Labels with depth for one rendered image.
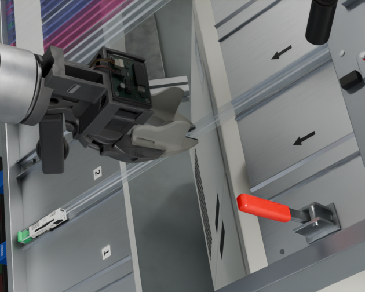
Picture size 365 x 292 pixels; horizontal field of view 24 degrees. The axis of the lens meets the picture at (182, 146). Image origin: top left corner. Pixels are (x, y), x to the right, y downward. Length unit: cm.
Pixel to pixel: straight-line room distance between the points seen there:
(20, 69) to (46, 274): 36
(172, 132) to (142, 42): 132
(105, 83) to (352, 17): 24
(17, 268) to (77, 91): 36
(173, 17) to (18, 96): 150
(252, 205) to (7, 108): 25
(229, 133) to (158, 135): 44
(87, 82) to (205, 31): 65
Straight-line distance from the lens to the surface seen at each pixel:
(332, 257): 79
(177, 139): 91
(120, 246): 100
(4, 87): 81
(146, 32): 224
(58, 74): 81
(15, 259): 113
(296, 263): 81
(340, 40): 80
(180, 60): 219
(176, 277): 189
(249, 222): 126
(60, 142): 90
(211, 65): 141
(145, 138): 90
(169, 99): 93
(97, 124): 85
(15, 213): 116
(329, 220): 81
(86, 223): 106
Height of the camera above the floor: 174
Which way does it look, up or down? 59 degrees down
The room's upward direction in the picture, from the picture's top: straight up
